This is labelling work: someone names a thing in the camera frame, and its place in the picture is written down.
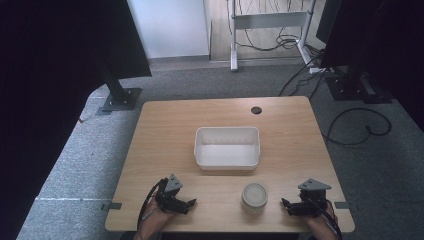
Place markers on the white desk frame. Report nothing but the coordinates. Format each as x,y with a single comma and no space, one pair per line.
270,20

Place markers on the person's right hand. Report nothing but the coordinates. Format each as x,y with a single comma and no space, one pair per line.
325,226

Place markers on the dark monitor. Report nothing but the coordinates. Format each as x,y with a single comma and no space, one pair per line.
328,20

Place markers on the white power strip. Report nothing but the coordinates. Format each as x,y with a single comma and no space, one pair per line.
318,70

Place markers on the black curtain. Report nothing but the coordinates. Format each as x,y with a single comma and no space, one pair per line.
50,66
383,40

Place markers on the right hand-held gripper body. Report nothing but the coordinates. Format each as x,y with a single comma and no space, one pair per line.
311,201

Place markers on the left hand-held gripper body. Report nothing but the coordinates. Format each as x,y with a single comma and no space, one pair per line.
168,200

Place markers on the white plastic bin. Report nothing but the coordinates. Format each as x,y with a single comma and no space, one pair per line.
227,156

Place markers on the black metal stand with base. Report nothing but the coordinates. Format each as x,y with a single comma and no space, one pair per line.
353,86
120,96

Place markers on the grey table edge bracket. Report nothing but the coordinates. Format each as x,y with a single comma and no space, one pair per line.
111,206

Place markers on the person's left hand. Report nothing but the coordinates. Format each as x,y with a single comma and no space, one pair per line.
151,223

